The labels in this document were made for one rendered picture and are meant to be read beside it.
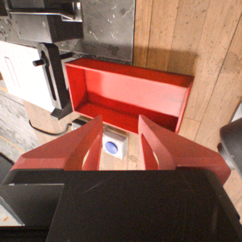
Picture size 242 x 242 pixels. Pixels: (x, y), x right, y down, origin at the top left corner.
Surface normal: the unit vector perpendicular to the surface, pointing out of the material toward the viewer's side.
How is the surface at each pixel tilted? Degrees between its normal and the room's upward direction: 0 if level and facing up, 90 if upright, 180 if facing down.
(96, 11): 0
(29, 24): 0
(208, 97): 0
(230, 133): 66
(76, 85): 90
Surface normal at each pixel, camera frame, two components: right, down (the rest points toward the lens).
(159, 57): -0.51, 0.48
